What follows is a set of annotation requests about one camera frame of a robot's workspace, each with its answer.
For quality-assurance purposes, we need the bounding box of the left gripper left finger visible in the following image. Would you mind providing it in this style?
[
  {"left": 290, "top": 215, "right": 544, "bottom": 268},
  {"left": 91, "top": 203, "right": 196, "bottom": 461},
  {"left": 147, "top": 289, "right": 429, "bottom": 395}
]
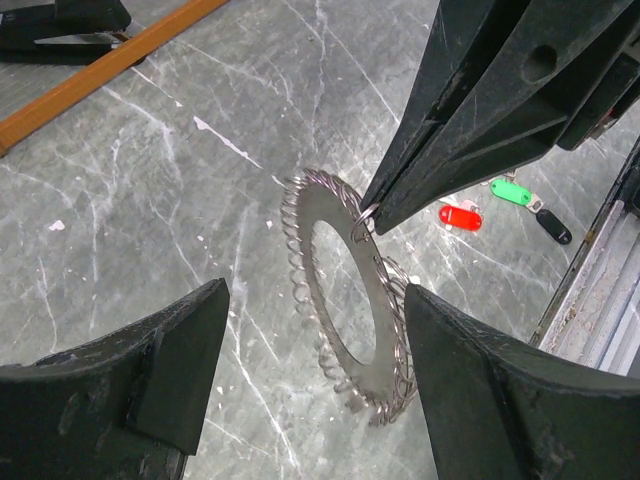
[{"left": 1, "top": 279, "right": 230, "bottom": 479}]

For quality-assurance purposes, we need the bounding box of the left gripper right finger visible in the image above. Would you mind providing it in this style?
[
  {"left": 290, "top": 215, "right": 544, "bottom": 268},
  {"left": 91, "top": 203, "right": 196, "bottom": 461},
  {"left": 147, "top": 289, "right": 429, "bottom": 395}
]
[{"left": 404, "top": 284, "right": 639, "bottom": 479}]

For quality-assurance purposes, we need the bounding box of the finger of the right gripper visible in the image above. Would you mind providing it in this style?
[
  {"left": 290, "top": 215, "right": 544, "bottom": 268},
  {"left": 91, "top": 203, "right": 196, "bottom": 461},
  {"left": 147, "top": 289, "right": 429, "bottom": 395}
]
[
  {"left": 361, "top": 1, "right": 525, "bottom": 209},
  {"left": 374, "top": 0, "right": 639, "bottom": 234}
]

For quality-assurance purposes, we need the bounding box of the red key tag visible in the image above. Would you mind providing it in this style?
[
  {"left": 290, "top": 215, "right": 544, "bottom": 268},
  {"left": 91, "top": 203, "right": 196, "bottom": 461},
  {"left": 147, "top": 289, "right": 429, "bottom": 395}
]
[{"left": 438, "top": 200, "right": 483, "bottom": 232}]

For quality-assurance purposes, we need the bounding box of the metal disc with keyrings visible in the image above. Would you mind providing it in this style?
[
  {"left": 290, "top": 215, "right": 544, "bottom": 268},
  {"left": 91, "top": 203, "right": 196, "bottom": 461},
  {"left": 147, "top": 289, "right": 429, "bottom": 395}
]
[{"left": 280, "top": 168, "right": 417, "bottom": 427}]

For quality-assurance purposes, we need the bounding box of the green key tag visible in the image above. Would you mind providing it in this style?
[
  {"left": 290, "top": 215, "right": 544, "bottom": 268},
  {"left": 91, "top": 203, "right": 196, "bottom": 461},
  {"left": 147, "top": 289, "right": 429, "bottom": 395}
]
[{"left": 482, "top": 174, "right": 544, "bottom": 213}]

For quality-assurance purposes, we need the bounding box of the wooden three-tier shelf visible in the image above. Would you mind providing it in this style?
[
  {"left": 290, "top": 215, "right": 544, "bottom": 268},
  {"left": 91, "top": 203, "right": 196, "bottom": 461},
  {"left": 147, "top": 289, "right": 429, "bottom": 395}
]
[{"left": 1, "top": 0, "right": 226, "bottom": 155}]

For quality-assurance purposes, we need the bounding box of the black stapler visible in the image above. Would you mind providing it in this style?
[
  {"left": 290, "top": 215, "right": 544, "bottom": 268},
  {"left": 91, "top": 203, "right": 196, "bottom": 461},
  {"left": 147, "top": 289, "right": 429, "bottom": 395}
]
[{"left": 1, "top": 1, "right": 132, "bottom": 66}]

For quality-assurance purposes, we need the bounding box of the aluminium mounting rail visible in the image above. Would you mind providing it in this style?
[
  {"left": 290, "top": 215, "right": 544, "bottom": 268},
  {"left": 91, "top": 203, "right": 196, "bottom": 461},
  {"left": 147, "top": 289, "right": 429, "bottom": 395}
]
[{"left": 529, "top": 145, "right": 639, "bottom": 379}]

